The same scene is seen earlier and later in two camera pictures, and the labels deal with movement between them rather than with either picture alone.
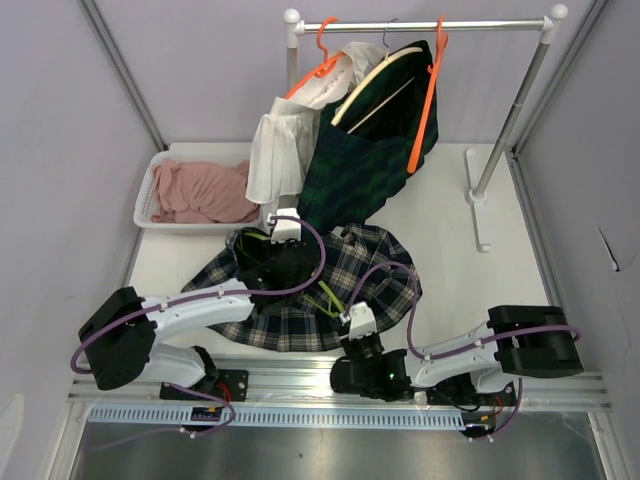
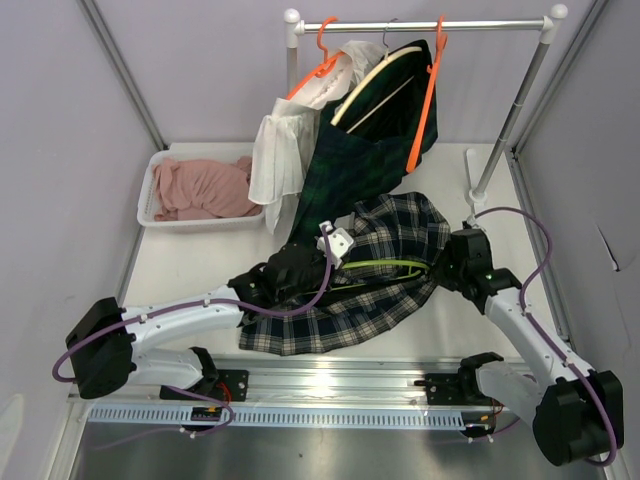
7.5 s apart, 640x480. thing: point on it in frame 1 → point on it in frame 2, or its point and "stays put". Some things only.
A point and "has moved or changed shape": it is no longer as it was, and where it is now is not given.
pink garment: (201, 192) stays put
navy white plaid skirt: (362, 268) has moved or changed shape
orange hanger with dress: (330, 61) stays put
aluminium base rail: (313, 383) stays put
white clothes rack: (547, 29) stays put
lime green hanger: (331, 298) → (400, 263)
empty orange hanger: (432, 69) stays put
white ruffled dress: (284, 135) stays put
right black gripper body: (361, 350) → (449, 271)
